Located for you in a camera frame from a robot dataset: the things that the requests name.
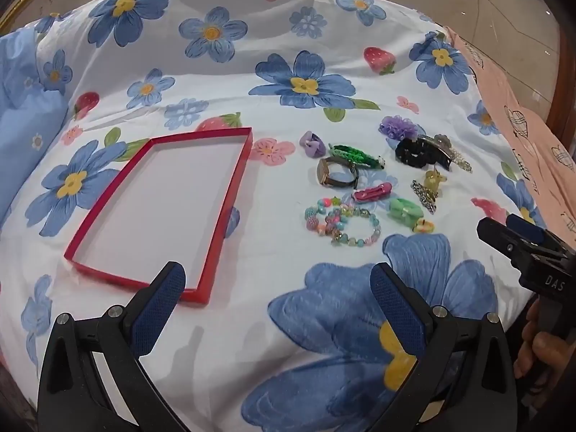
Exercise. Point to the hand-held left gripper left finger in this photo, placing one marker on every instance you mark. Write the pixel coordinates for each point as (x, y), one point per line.
(159, 306)

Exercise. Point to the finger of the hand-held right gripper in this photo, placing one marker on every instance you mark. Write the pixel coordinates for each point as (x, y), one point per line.
(504, 240)
(524, 229)

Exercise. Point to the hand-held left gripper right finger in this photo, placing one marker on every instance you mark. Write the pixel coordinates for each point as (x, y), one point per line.
(398, 306)

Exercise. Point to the red shallow box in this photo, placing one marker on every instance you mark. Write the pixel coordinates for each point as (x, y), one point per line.
(148, 220)

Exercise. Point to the yellow translucent claw clip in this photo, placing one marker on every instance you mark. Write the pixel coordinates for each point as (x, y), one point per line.
(434, 181)

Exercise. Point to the brown wristwatch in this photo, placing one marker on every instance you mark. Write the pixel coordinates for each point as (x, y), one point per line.
(333, 173)

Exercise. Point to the person's right hand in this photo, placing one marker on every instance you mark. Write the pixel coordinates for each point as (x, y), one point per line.
(546, 351)

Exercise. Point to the silver claw clip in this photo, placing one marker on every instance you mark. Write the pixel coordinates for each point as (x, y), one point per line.
(445, 146)

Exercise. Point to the pink hair clip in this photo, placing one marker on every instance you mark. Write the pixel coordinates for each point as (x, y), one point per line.
(371, 192)

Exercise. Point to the black scrunchie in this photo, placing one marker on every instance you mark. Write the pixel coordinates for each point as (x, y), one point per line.
(416, 153)

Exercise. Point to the pink printed cloth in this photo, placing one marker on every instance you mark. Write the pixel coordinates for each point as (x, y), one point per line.
(513, 99)

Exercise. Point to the purple scrunchie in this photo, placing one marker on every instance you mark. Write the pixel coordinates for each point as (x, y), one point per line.
(398, 126)

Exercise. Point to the floral bedsheet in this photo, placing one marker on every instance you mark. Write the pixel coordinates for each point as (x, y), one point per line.
(252, 94)

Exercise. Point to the light blue pillow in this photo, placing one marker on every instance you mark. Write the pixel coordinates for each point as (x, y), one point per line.
(22, 112)

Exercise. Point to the wooden curved frame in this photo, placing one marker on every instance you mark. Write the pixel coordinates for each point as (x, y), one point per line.
(562, 90)

